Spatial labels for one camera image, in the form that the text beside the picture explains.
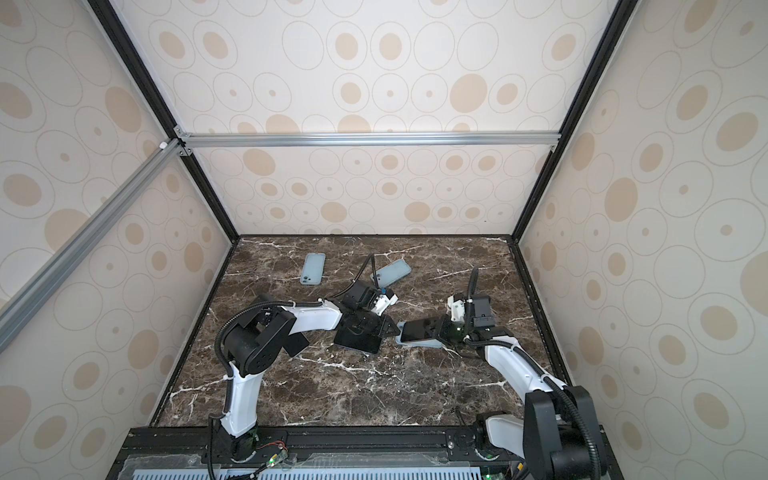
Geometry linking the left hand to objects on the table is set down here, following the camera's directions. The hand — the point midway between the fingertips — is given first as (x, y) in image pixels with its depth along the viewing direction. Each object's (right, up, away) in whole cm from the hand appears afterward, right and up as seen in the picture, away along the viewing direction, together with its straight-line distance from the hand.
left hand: (406, 330), depth 90 cm
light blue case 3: (+8, -4, +1) cm, 9 cm away
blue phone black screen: (-13, 0, -5) cm, 14 cm away
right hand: (+7, +1, -3) cm, 8 cm away
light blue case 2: (-5, +17, +19) cm, 26 cm away
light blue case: (-33, +18, +20) cm, 43 cm away
